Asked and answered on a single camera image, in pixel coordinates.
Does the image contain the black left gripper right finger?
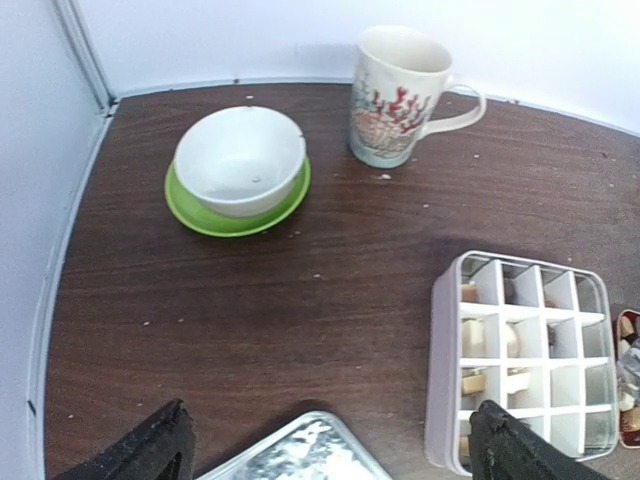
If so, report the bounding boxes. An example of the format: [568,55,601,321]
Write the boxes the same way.
[468,400,606,480]

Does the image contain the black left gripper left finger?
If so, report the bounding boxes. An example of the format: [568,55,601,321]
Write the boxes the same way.
[57,399,196,480]

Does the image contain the white divided tin box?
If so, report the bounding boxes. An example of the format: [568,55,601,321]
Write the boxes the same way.
[425,250,619,476]

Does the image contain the bunny print tin lid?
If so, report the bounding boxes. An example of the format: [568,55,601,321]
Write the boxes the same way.
[201,410,390,480]

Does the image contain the red chocolate tray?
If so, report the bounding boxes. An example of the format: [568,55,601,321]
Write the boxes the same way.
[613,309,639,449]

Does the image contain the metal serving tongs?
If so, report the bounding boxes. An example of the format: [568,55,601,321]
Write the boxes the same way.
[617,343,639,400]

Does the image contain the white bowl green rim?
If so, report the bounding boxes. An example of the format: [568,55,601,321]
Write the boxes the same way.
[172,106,307,218]

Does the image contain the beige floral mug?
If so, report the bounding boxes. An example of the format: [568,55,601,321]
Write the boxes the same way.
[349,25,487,169]

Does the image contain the left aluminium frame post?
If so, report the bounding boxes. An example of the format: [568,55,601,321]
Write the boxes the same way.
[52,0,118,117]

